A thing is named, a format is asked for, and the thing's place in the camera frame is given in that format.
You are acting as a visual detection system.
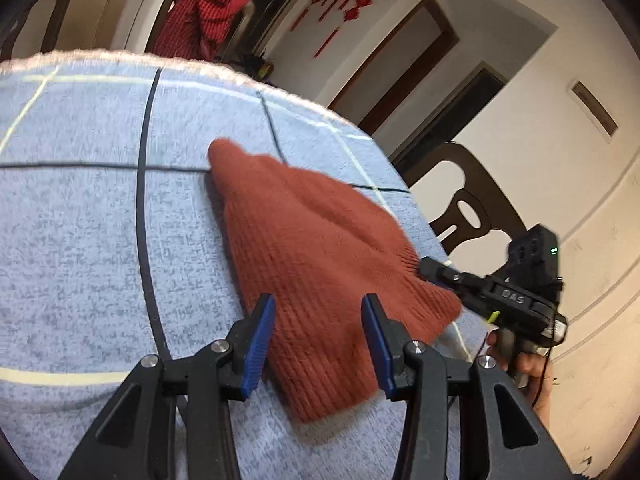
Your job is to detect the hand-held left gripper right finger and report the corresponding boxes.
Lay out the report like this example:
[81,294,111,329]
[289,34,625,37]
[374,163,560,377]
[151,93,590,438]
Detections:
[361,293,576,480]

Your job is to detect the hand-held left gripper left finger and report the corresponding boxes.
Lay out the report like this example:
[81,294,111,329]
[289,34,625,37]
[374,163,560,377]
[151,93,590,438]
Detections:
[57,292,277,480]

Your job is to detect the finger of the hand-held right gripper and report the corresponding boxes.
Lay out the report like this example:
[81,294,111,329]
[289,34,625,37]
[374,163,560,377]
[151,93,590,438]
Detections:
[417,256,483,303]

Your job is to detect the rust red knitted sweater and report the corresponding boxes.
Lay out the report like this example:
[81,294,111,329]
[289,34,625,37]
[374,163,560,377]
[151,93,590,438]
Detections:
[206,138,463,423]

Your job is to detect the person's right hand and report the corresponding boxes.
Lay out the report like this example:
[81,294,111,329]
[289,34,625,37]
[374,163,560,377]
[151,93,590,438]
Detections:
[486,331,555,411]

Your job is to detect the dark wooden chair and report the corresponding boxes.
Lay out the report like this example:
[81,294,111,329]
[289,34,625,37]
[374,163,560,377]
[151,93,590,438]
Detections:
[0,0,76,61]
[395,142,528,257]
[145,0,256,63]

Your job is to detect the dark open doorway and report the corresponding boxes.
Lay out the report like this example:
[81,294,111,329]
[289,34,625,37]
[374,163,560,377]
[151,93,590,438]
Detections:
[395,62,509,172]

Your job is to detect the blue checked fleece blanket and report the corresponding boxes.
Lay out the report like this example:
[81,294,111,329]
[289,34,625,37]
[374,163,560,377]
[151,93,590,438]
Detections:
[0,49,493,480]

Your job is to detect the brown framed door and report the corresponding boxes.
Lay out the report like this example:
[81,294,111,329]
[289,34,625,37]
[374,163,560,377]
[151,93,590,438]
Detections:
[327,0,459,136]

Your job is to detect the bottles on floor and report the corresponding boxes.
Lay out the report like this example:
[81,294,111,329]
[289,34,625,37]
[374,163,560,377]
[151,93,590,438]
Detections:
[240,55,274,84]

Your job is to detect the long red knot decoration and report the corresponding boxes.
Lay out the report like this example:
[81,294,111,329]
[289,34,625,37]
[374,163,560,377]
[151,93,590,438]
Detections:
[314,0,401,59]

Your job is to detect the dark glass door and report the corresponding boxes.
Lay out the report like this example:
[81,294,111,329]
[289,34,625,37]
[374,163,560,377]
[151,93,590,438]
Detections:
[240,0,328,56]

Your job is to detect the red checked garment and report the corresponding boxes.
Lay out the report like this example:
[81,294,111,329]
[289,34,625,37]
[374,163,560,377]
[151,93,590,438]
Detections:
[152,0,253,61]

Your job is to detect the small wall panel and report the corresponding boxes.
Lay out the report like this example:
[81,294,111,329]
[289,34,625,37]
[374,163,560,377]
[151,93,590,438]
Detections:
[571,81,619,137]

